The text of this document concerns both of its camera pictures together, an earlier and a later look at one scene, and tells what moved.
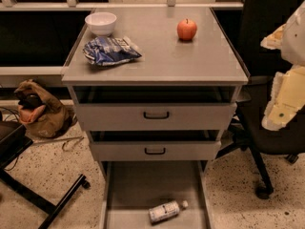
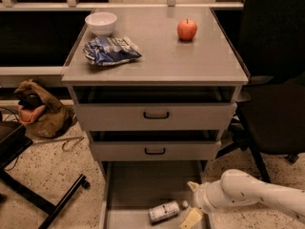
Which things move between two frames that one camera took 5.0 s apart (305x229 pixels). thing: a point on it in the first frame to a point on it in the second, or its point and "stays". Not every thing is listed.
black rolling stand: x=13 y=138 stays
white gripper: x=294 y=38 to x=199 y=196
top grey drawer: x=155 y=108 stays
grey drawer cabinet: x=169 y=108 stays
